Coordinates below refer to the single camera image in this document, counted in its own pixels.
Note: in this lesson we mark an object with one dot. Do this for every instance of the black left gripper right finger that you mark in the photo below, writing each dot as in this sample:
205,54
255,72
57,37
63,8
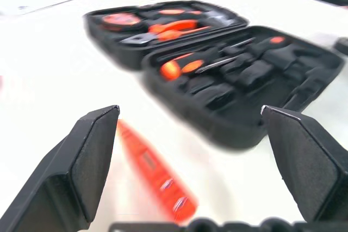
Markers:
312,172

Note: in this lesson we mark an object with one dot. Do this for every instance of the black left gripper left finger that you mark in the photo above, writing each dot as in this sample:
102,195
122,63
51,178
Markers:
54,183

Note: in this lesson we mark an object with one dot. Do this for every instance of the black tool case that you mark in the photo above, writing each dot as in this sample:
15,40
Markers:
236,134

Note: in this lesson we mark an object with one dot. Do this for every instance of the orange spirit level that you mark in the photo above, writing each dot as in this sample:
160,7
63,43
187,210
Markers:
146,161

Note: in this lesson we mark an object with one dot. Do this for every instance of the black screwdriver with orange mark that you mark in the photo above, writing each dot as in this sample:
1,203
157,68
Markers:
274,40

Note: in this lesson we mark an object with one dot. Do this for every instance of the small orange black screwdriver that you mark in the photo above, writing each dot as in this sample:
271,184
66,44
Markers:
191,66

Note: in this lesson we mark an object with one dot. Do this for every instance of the large orange black screwdriver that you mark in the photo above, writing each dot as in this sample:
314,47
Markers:
170,69

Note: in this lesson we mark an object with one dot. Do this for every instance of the orange black tape measure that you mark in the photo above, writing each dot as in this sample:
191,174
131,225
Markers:
119,20

